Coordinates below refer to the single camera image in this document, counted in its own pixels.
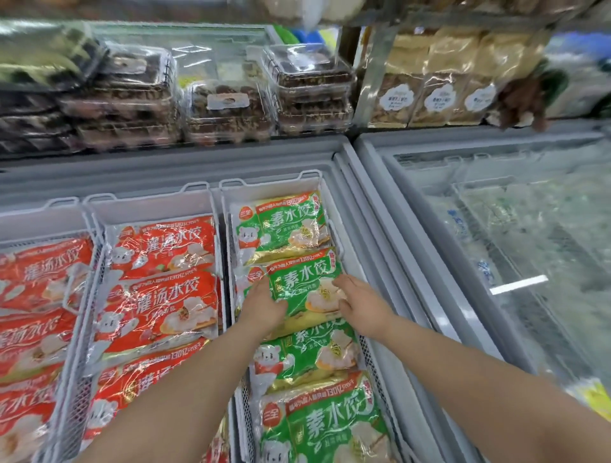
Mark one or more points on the stacks of clear pastry boxes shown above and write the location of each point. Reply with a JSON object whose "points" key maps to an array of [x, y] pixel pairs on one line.
{"points": [[229, 109]]}

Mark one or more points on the tan bread bag green band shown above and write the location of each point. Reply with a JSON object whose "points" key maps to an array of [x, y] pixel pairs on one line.
{"points": [[573, 90]]}

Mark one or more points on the stack of dark tray packs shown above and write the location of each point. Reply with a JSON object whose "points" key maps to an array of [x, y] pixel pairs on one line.
{"points": [[33, 124]]}

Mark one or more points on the person's left forearm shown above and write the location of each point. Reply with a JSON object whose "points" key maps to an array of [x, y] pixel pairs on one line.
{"points": [[181, 405]]}

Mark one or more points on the clear frozen bags blue print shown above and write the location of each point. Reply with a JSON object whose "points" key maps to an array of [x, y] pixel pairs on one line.
{"points": [[470, 224]]}

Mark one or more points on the person's right hand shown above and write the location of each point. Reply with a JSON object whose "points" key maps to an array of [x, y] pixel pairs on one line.
{"points": [[365, 310]]}

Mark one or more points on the grey freezer with green front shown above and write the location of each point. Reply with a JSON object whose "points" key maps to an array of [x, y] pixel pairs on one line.
{"points": [[191, 162]]}

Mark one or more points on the person's left hand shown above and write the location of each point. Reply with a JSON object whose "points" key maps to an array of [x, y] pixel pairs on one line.
{"points": [[262, 312]]}

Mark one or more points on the clear sleeve with yellow tags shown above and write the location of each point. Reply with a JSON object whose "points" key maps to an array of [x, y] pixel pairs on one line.
{"points": [[594, 398]]}

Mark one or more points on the bags of white round buns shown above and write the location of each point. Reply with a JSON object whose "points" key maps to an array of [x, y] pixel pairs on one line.
{"points": [[334, 7]]}

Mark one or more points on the clear box of green cakes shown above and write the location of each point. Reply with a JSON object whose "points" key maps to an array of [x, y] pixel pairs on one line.
{"points": [[43, 57]]}

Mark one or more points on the grey freezer with loose dumplings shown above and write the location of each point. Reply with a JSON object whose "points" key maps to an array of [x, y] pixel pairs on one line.
{"points": [[477, 136]]}

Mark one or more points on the white plastic freezer basket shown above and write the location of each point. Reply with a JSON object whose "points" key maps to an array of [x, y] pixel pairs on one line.
{"points": [[267, 188], [153, 210], [38, 224]]}

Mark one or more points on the green dumpling packet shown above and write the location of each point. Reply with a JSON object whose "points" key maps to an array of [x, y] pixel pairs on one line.
{"points": [[300, 281], [277, 224]]}

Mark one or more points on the red dumpling packets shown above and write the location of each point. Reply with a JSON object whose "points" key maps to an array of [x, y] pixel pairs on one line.
{"points": [[162, 295]]}

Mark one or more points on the tan snack bag white label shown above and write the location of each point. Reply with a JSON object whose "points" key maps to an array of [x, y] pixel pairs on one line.
{"points": [[479, 98], [396, 98], [439, 100]]}

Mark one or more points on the grey metal shelf rack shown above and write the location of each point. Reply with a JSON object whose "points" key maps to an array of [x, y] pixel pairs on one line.
{"points": [[377, 76]]}

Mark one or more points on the person's right forearm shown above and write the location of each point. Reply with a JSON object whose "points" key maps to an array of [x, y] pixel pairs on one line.
{"points": [[477, 391]]}

